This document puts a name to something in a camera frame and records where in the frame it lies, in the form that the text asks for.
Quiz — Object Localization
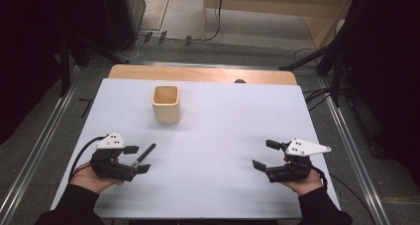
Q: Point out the white floor cable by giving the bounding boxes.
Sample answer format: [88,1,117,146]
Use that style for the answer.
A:
[115,35,148,62]

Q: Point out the person's left hand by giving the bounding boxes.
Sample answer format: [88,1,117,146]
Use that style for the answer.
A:
[69,161,125,195]

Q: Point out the black floor cables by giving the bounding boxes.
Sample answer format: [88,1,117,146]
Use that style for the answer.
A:
[301,86,332,113]

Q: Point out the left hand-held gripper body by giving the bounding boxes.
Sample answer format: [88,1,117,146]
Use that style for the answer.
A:
[89,131,140,182]

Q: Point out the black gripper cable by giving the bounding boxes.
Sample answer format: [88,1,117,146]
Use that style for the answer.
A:
[310,165,377,225]
[67,134,110,183]

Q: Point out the black pen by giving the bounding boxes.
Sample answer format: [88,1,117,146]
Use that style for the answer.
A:
[130,143,157,169]

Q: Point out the black hanging cable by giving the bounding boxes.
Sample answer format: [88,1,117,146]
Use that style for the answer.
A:
[203,0,226,43]

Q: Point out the person's right hand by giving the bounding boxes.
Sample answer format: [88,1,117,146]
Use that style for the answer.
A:
[279,170,325,197]

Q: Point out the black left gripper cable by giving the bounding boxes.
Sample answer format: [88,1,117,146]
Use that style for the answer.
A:
[67,134,110,183]

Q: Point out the dark cabinet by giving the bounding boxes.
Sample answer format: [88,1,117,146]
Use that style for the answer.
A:
[98,0,147,53]

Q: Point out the metal floor rail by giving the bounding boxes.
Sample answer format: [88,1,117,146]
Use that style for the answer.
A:
[317,75,393,225]
[0,65,81,218]

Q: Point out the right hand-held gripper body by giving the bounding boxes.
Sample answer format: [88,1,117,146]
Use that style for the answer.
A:
[264,138,332,183]

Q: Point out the dark curtain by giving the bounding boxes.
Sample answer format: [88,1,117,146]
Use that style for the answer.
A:
[330,0,420,186]
[0,0,110,145]

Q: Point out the black metal stand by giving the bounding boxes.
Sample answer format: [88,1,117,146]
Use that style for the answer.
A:
[58,33,131,98]
[278,46,343,108]

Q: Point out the light wooden bench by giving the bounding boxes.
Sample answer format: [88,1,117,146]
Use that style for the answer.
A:
[201,0,360,51]

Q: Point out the light wooden pen holder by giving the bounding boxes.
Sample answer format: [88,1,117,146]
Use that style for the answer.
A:
[151,84,182,125]

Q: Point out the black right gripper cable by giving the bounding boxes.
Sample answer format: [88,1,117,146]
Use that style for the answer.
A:
[310,165,377,225]

